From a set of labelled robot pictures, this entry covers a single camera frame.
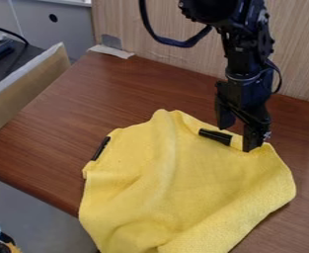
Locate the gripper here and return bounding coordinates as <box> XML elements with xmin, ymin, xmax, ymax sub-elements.
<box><xmin>213</xmin><ymin>69</ymin><xmax>277</xmax><ymax>153</ymax></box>

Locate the cardboard box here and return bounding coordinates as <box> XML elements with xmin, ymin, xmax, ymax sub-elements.
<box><xmin>0</xmin><ymin>42</ymin><xmax>73</xmax><ymax>142</ymax></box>

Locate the yellow cloth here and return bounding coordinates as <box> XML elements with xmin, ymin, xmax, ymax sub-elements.
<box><xmin>77</xmin><ymin>108</ymin><xmax>298</xmax><ymax>253</ymax></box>

